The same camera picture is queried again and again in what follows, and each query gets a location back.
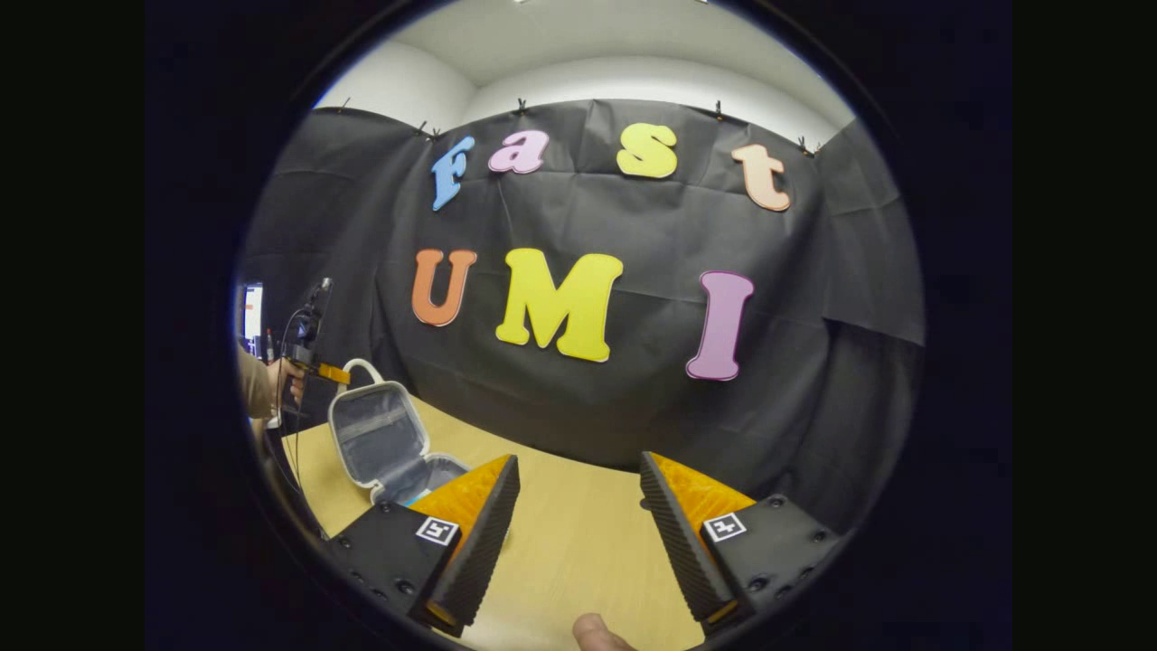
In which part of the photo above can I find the lit computer screen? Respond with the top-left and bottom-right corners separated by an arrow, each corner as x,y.
239,282 -> 266,342

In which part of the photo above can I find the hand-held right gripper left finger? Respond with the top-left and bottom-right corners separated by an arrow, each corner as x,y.
324,455 -> 522,638

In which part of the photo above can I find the black backdrop cloth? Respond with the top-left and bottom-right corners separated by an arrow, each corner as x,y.
237,98 -> 926,534

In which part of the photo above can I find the white suitcase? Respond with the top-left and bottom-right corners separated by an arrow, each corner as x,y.
326,358 -> 473,509

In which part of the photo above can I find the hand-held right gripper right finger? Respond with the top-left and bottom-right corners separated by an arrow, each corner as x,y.
639,452 -> 843,634

